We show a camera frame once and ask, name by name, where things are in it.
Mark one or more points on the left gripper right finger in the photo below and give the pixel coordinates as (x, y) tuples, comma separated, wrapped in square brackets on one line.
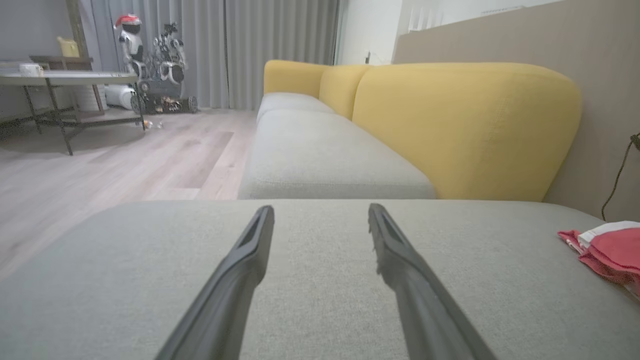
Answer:
[(425, 310)]

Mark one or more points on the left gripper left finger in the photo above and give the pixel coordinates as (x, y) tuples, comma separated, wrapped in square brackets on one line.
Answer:
[(225, 300)]

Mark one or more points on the red jersey with white sleeves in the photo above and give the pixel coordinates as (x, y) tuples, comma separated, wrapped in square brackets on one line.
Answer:
[(615, 250)]

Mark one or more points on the large grey sofa seat cushion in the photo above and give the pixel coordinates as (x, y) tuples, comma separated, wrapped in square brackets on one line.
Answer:
[(320, 300)]

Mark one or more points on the grey sofa back cushion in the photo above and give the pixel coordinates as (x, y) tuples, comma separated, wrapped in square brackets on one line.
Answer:
[(325, 160)]

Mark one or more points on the wide yellow sofa backrest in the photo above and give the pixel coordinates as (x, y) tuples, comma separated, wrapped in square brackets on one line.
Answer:
[(465, 130)]

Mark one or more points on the small clear bottle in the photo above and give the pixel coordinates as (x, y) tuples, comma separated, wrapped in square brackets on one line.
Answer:
[(152, 123)]

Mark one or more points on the small grey sofa seat cushion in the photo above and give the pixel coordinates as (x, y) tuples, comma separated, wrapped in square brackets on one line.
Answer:
[(287, 102)]

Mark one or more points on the white cylinder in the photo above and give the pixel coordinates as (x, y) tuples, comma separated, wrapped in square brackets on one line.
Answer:
[(117, 95)]

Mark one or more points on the rounded yellow sofa backrest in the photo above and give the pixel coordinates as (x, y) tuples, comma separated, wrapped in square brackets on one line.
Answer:
[(292, 77)]

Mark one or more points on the narrow yellow sofa backrest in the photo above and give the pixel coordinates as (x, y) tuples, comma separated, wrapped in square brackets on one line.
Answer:
[(342, 90)]

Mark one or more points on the black and white robot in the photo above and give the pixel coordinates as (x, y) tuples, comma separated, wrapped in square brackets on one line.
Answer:
[(170, 70)]

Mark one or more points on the grey curtains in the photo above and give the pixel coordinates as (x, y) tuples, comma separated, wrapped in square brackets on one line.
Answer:
[(250, 50)]

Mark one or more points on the white robot with santa hat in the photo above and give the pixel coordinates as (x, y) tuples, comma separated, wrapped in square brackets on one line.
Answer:
[(132, 47)]

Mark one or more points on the grey table with metal legs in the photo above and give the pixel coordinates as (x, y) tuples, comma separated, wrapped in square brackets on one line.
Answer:
[(70, 78)]

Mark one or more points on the dark wooden furniture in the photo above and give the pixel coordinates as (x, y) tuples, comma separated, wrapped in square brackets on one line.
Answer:
[(65, 62)]

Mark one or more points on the yellow container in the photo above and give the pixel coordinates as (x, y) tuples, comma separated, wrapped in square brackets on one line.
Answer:
[(69, 47)]

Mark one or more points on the white box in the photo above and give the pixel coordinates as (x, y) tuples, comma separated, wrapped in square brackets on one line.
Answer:
[(31, 70)]

